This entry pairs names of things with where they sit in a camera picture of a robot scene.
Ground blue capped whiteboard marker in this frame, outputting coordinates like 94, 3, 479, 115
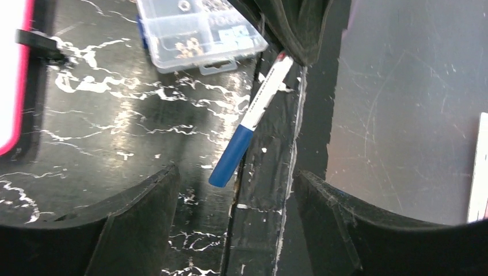
208, 51, 293, 187

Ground whiteboard metal stand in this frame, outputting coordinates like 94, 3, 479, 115
16, 29, 68, 63

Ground clear plastic parts organizer box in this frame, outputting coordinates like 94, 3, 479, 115
136, 0, 268, 75

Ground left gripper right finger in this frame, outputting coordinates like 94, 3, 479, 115
293, 171, 487, 275

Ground pink framed whiteboard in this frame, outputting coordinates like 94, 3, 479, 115
1, 0, 34, 155

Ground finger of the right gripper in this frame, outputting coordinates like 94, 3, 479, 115
230, 0, 333, 66

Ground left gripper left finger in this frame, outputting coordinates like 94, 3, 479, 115
1, 165, 180, 275

